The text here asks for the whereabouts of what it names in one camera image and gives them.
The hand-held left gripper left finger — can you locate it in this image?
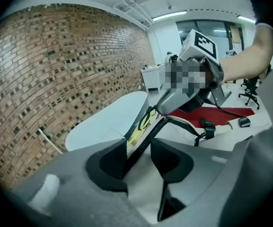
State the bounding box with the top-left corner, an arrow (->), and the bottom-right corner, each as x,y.
86,138 -> 128,192

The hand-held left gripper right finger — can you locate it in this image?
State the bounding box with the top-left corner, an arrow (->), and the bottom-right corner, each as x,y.
150,137 -> 195,184

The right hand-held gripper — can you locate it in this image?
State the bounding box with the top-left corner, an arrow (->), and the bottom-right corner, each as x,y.
156,29 -> 233,116

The person's right forearm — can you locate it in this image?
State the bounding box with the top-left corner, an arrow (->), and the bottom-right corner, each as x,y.
219,24 -> 273,83

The glass partition window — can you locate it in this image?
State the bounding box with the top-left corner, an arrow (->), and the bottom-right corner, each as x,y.
176,19 -> 244,56

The long ceiling light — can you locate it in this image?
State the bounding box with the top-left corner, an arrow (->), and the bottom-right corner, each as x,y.
236,15 -> 257,23
152,10 -> 188,22

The round white table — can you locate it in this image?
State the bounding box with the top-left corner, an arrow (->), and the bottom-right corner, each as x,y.
65,91 -> 149,152

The white cabinet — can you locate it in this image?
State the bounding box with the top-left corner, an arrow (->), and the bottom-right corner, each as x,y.
140,64 -> 167,91

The black office chair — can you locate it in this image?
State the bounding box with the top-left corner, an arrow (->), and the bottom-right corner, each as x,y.
238,76 -> 261,110

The white wall pipe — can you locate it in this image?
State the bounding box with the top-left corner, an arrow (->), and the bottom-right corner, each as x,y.
37,127 -> 64,155

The black cable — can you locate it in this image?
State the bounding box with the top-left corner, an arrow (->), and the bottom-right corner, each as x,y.
215,104 -> 245,119

